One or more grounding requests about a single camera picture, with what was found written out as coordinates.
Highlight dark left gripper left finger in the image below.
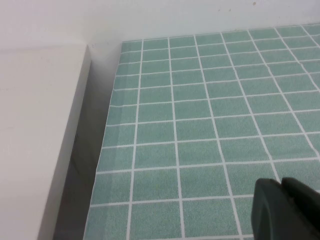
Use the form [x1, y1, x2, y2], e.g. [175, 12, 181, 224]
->
[251, 177, 291, 240]

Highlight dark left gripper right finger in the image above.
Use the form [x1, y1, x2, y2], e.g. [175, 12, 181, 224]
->
[281, 176, 320, 240]

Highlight green checked tablecloth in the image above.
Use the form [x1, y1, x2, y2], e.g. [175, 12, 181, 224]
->
[83, 23, 320, 240]

